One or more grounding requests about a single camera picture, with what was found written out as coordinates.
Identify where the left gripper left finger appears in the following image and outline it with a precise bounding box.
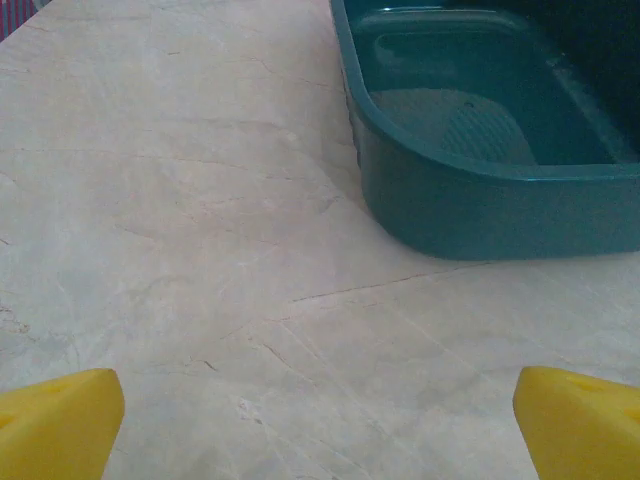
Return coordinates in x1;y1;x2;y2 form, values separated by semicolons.
0;368;126;480

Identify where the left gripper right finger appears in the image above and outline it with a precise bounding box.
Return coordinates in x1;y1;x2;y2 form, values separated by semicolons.
513;365;640;480

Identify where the teal plastic container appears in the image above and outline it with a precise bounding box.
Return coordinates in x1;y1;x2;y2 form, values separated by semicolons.
329;0;640;262
519;0;640;151

